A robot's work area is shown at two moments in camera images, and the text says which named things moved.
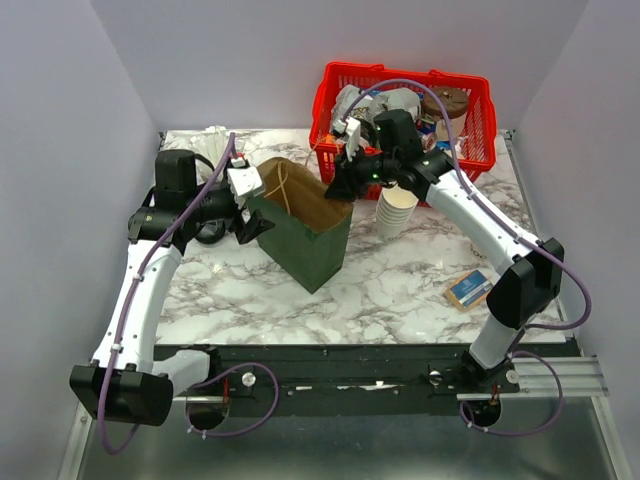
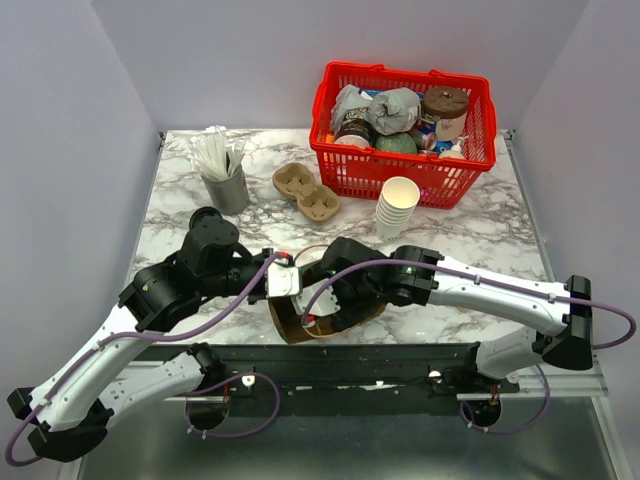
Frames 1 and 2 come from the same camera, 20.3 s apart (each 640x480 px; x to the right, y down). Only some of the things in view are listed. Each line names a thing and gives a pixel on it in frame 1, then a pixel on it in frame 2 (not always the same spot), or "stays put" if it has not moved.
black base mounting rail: [347, 372] stays put
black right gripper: [347, 185] -> [350, 311]
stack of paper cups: [394, 209] stays put
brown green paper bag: [309, 237] -> [286, 322]
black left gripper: [255, 225] -> [262, 257]
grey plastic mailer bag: [368, 107] stays put
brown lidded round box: [456, 101] stays put
